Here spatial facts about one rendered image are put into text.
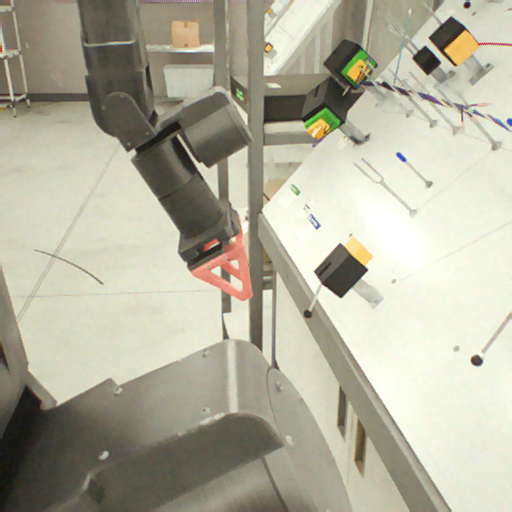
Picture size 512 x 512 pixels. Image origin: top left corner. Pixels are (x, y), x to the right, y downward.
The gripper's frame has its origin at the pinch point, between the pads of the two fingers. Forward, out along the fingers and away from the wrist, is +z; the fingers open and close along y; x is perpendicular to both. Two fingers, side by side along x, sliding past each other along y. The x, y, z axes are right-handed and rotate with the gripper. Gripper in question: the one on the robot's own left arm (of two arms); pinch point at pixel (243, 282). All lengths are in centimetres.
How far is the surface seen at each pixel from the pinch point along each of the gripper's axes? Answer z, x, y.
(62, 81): -25, 208, 725
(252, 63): -11, -13, 78
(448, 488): 25.2, -10.2, -17.3
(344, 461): 49, 6, 17
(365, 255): 12.2, -14.6, 14.3
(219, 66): -8, -3, 132
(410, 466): 25.5, -7.3, -12.3
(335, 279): 12.9, -9.1, 13.3
